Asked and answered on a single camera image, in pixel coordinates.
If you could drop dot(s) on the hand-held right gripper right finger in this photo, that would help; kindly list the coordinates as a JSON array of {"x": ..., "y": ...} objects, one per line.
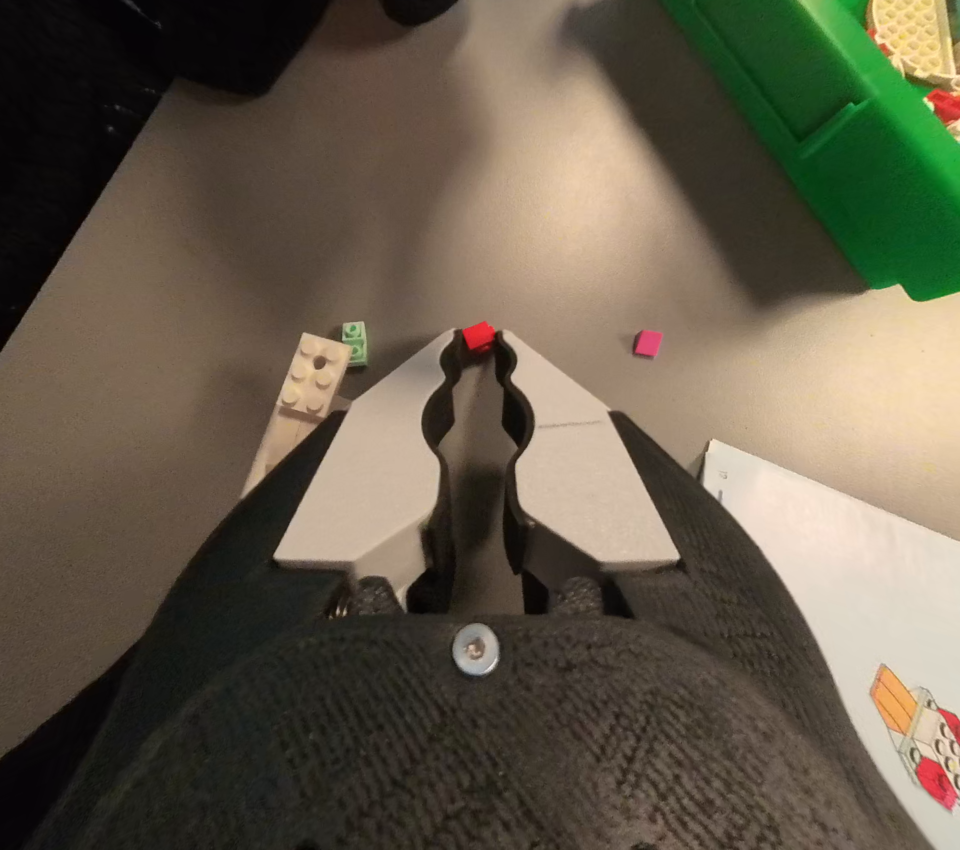
[{"x": 592, "y": 490}]

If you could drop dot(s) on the white toy brick block assembly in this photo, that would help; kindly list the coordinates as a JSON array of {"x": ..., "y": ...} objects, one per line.
[{"x": 315, "y": 370}]

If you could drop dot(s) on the small green toy brick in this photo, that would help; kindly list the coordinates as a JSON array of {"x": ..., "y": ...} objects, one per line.
[{"x": 355, "y": 344}]

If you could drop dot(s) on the small pink toy brick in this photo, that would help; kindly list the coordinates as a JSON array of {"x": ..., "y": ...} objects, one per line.
[{"x": 648, "y": 344}]

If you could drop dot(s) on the green plastic bin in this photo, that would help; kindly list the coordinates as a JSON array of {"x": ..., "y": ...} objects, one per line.
[{"x": 750, "y": 77}]

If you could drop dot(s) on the pile of mixed toy bricks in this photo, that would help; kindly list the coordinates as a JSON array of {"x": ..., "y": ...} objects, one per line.
[{"x": 911, "y": 17}]

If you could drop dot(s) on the small red toy brick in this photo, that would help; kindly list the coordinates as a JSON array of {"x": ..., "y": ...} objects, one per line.
[{"x": 478, "y": 335}]

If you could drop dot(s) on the instruction booklet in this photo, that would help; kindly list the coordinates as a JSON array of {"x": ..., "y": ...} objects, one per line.
[{"x": 862, "y": 565}]

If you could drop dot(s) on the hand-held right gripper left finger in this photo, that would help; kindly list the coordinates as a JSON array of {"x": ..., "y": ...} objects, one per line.
[{"x": 360, "y": 490}]

